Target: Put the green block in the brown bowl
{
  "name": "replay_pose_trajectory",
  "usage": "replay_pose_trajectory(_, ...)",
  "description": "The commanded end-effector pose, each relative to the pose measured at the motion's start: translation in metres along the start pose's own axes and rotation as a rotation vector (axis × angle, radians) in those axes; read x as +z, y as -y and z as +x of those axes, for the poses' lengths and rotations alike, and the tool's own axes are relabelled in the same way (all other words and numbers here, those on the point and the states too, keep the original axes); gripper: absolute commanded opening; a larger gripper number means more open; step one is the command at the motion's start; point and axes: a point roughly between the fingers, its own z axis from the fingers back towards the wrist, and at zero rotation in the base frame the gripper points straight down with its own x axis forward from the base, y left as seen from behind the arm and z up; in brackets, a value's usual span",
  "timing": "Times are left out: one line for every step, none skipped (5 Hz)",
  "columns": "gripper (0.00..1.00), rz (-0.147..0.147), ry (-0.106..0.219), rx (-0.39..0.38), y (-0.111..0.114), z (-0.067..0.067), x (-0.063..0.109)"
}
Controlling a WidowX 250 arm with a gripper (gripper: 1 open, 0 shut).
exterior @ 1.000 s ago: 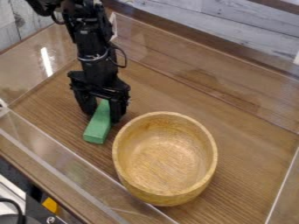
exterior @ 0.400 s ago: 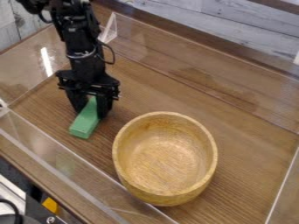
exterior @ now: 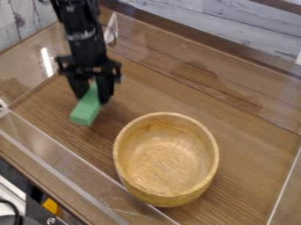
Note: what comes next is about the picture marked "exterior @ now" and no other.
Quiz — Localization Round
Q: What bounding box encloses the clear acrylic corner bracket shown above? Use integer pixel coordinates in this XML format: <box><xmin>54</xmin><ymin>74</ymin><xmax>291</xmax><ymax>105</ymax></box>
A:
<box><xmin>103</xmin><ymin>13</ymin><xmax>119</xmax><ymax>44</ymax></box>

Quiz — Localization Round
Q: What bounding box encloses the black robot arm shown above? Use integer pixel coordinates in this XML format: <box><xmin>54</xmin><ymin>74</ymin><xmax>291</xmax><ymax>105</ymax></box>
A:
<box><xmin>50</xmin><ymin>0</ymin><xmax>122</xmax><ymax>105</ymax></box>

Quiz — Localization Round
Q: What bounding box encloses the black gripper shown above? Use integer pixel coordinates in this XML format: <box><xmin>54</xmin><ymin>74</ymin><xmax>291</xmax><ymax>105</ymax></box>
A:
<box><xmin>55</xmin><ymin>27</ymin><xmax>122</xmax><ymax>105</ymax></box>

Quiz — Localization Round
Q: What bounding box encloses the brown wooden bowl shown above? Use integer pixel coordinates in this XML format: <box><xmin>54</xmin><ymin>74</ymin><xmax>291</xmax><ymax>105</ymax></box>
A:
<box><xmin>113</xmin><ymin>112</ymin><xmax>220</xmax><ymax>207</ymax></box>

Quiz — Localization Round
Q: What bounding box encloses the black cable lower left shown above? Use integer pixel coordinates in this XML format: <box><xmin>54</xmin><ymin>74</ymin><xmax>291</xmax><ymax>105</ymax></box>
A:
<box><xmin>0</xmin><ymin>199</ymin><xmax>24</xmax><ymax>225</ymax></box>

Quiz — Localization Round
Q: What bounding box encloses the black device with yellow label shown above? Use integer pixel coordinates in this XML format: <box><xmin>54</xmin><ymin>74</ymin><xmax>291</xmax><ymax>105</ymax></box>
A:
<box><xmin>24</xmin><ymin>186</ymin><xmax>83</xmax><ymax>225</ymax></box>

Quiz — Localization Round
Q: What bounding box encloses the green rectangular block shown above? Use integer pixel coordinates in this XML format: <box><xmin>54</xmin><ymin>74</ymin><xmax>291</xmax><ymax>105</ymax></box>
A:
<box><xmin>71</xmin><ymin>83</ymin><xmax>102</xmax><ymax>126</ymax></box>

